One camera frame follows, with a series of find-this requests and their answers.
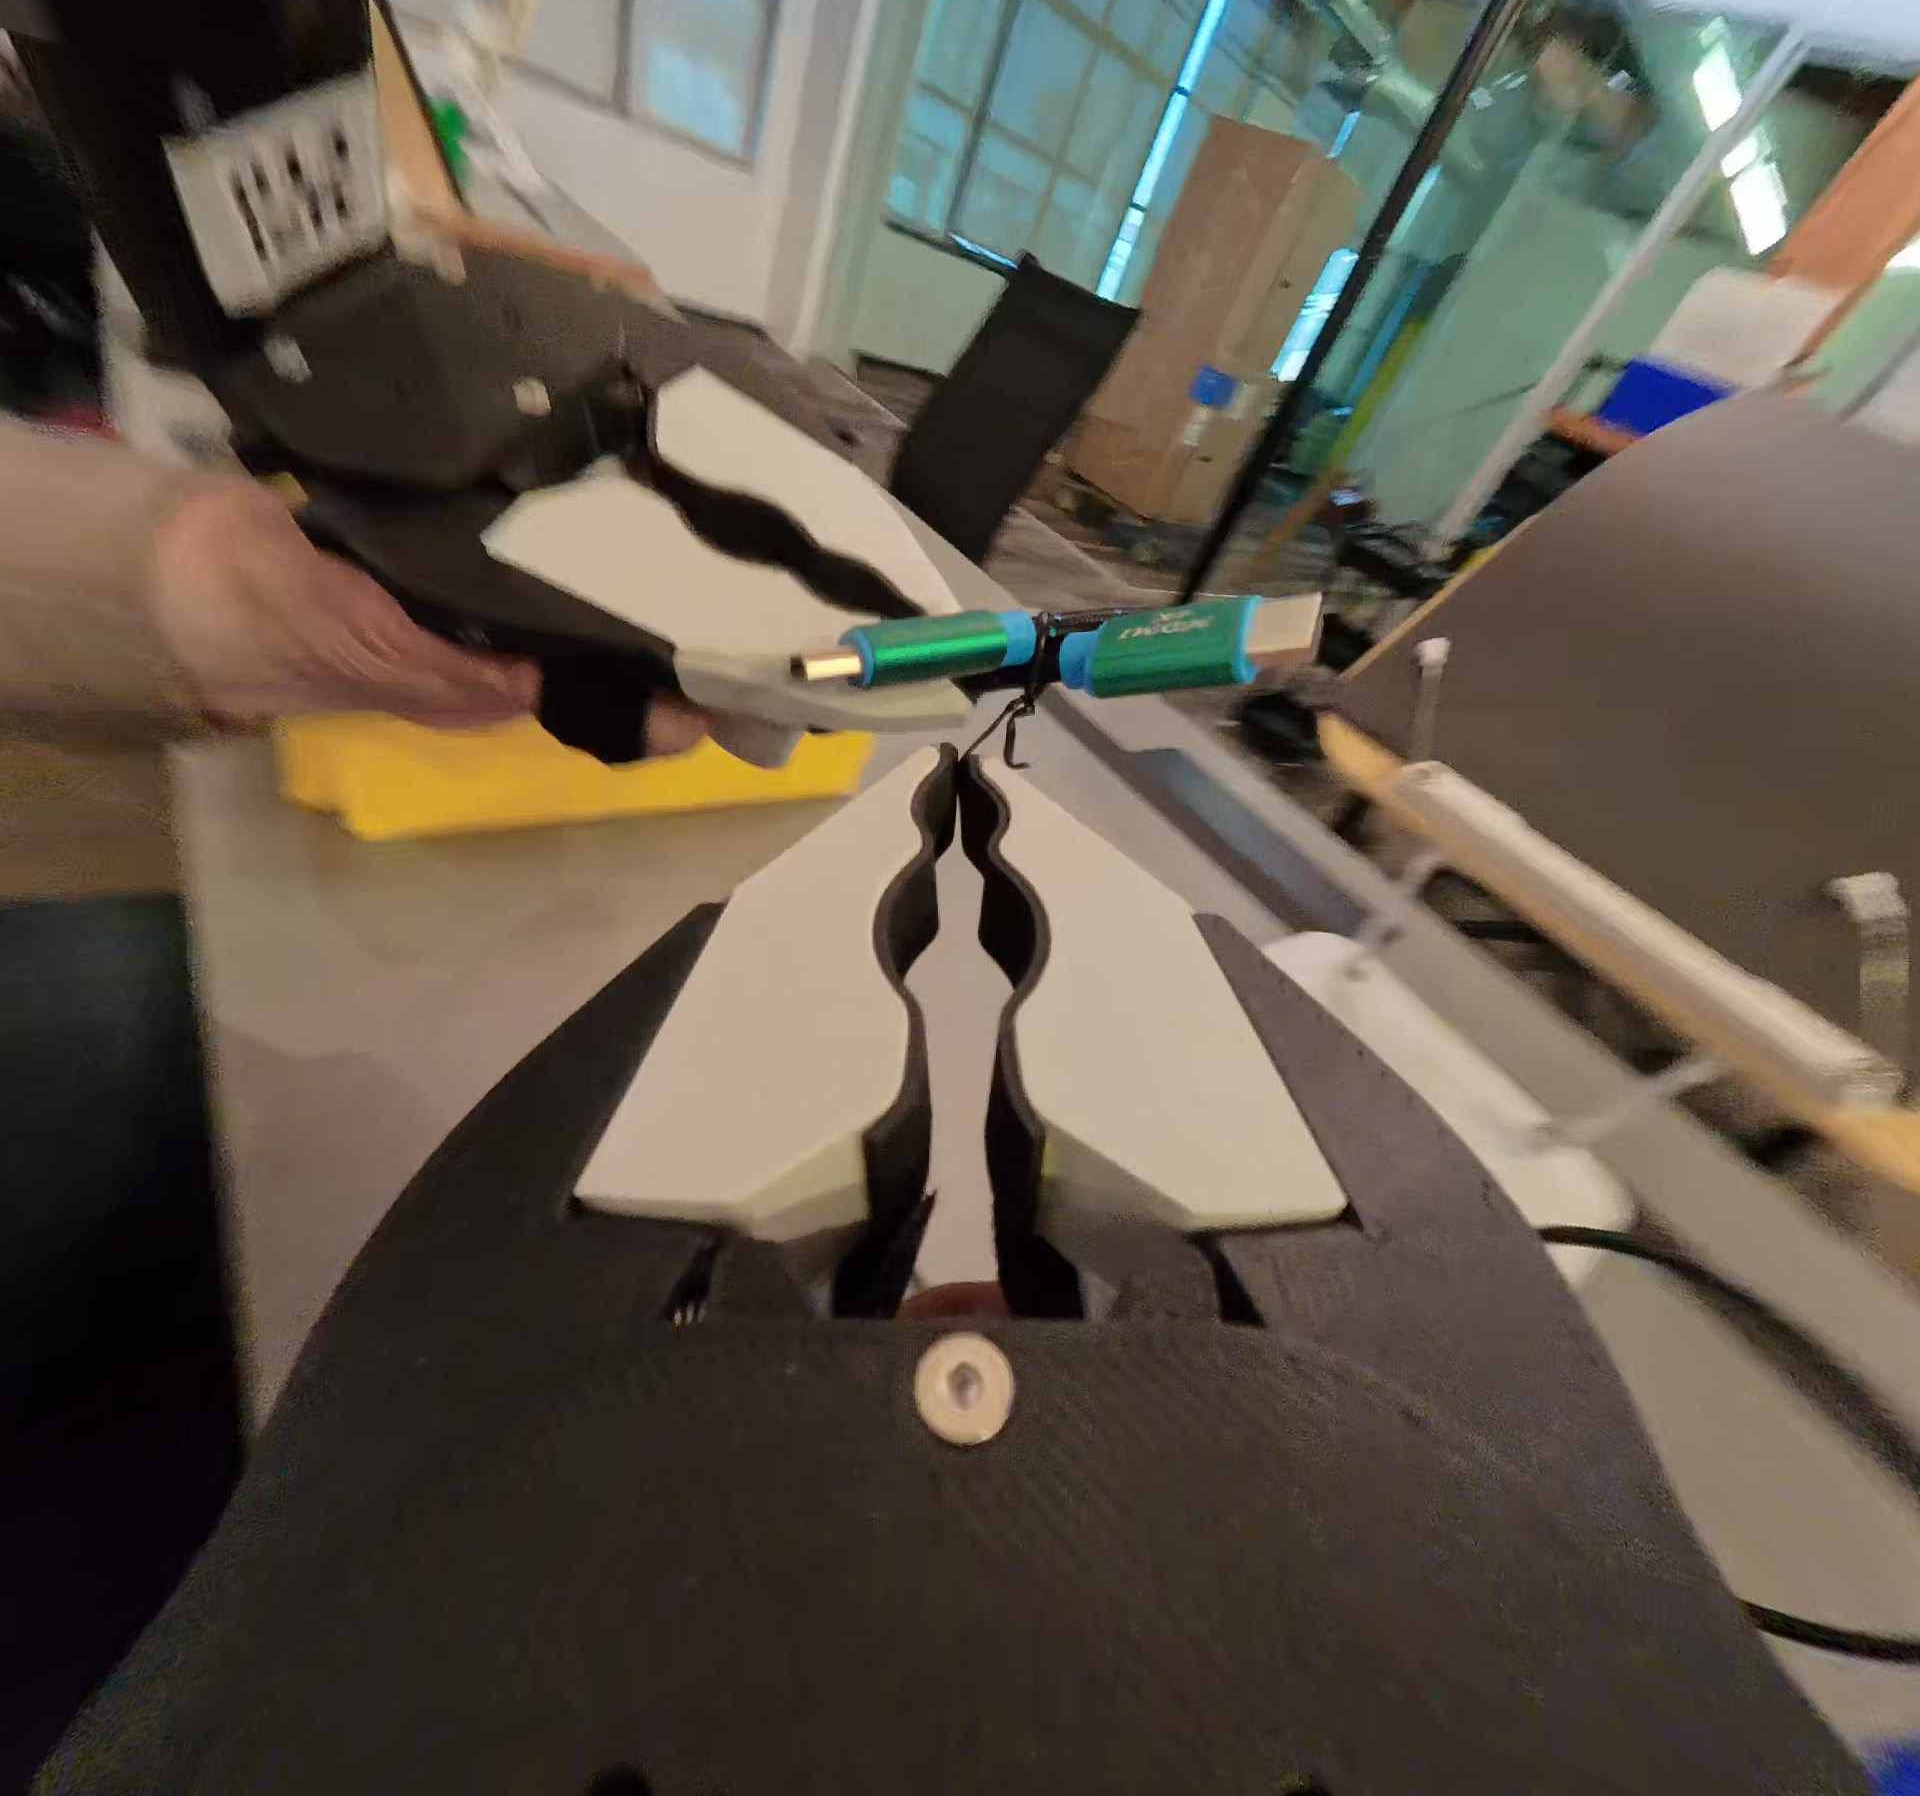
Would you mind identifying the black office chair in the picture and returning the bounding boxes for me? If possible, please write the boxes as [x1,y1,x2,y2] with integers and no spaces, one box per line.
[891,258,1143,568]

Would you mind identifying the black tilted board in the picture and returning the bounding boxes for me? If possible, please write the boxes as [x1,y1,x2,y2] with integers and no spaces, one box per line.
[1337,387,1920,1079]

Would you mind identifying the thin black cable green connector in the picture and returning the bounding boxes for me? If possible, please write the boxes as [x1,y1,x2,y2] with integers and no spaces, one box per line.
[1531,1227,1920,1663]

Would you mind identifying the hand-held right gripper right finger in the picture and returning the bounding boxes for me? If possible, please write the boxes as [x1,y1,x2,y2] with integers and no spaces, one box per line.
[967,759,1348,1312]

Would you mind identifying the wooden beam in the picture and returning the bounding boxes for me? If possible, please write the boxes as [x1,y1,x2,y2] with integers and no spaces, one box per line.
[1770,88,1920,298]

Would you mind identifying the braided black hdmi cable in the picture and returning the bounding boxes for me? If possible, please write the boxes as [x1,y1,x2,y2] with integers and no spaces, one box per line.
[790,591,1326,777]

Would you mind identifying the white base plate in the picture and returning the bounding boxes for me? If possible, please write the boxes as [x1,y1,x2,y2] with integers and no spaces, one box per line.
[1262,927,1637,1243]

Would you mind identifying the person's left hand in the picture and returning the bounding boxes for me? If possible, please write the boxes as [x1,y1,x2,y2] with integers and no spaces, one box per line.
[152,472,721,764]

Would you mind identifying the blue storage crate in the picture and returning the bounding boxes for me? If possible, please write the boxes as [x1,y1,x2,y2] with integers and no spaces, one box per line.
[1591,359,1742,450]

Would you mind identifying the person's left forearm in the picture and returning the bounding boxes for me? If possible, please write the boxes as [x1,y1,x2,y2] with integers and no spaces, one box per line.
[0,419,226,735]

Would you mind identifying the yellow plastic bin stack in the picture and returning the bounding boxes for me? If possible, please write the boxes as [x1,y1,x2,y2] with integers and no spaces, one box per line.
[276,712,872,844]

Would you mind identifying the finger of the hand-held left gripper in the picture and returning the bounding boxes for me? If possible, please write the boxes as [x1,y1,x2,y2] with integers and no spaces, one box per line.
[481,462,902,771]
[647,366,977,629]

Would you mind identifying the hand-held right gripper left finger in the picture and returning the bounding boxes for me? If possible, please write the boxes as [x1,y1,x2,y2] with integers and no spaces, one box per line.
[578,758,963,1312]

